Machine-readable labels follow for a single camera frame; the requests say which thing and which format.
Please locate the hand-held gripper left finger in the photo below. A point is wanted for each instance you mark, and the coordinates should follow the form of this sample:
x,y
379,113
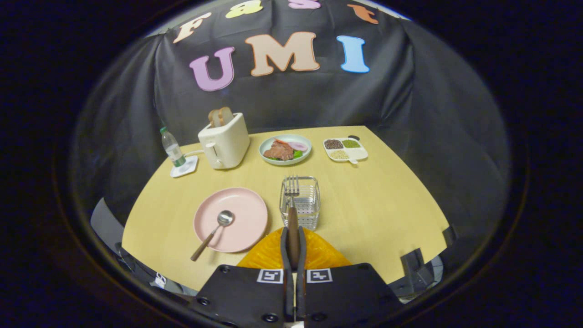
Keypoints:
x,y
284,282

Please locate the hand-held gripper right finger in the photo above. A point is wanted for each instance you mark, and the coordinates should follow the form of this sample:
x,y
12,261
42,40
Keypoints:
x,y
302,282

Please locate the pink plate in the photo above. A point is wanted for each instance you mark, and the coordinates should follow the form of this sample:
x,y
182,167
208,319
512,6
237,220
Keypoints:
x,y
246,214

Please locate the green vegetable leaf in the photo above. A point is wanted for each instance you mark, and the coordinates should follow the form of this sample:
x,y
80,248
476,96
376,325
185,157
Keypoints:
x,y
297,154

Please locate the brown meat slice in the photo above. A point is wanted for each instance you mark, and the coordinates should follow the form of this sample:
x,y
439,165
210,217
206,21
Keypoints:
x,y
278,151

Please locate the pale yellow beans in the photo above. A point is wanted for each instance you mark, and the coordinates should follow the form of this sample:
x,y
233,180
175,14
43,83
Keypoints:
x,y
339,155

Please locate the light green food plate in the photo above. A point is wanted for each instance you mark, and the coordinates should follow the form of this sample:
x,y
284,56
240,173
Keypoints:
x,y
263,150

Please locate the pink food slice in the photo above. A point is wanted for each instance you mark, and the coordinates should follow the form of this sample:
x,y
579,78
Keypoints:
x,y
298,146

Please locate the white divided dish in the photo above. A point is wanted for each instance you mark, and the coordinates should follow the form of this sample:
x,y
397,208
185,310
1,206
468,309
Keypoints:
x,y
359,154

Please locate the dark brown beans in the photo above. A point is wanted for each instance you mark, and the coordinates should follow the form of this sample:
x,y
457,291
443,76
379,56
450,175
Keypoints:
x,y
333,144

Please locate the green beans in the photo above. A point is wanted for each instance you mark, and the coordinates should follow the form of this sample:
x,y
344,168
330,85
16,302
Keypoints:
x,y
351,143

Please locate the cream white toaster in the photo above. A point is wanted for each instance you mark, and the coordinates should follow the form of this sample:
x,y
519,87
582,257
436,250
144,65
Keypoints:
x,y
227,143

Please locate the white square coaster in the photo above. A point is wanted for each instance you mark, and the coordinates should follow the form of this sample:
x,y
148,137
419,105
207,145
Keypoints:
x,y
191,164

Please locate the clear plastic water bottle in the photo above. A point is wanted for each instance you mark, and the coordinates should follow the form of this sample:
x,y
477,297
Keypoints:
x,y
173,150

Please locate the toast slice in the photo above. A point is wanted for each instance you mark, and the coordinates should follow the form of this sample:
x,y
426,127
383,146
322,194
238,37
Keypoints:
x,y
213,118
226,115

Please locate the grey chair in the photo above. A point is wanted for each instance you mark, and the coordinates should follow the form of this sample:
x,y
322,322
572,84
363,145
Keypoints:
x,y
105,223

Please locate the black backdrop cloth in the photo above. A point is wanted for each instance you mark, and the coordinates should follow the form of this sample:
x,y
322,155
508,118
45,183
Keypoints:
x,y
410,91

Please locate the black bracket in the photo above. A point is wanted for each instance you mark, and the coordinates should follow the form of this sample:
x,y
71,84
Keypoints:
x,y
449,236

